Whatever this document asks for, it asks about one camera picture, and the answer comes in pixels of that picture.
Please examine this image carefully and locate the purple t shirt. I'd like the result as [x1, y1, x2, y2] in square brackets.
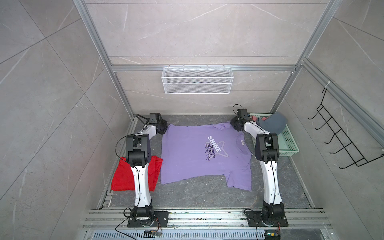
[161, 122, 252, 191]

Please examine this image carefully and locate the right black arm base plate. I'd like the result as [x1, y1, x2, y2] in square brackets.
[244, 209, 289, 227]

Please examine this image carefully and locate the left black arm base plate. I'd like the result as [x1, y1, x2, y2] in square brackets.
[127, 211, 170, 228]

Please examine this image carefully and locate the white wire mesh basket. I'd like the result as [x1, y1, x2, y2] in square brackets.
[162, 67, 234, 95]

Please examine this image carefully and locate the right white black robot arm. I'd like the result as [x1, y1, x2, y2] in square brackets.
[230, 117, 284, 219]

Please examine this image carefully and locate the small circuit board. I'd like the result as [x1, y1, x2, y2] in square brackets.
[144, 231, 161, 238]

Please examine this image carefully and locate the green power connector box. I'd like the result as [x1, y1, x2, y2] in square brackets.
[264, 230, 281, 240]

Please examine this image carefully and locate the green plastic basket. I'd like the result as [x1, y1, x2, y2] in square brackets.
[250, 114, 299, 157]

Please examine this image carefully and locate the grey blue t shirt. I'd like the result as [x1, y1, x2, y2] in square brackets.
[257, 112, 288, 135]

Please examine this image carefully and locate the black wire hook rack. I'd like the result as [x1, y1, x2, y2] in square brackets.
[307, 88, 384, 170]

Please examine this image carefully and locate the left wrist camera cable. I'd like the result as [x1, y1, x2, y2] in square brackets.
[134, 113, 151, 127]

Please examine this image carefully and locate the red folded t shirt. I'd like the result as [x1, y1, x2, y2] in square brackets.
[111, 156, 163, 192]

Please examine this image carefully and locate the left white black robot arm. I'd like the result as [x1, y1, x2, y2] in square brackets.
[125, 113, 168, 220]

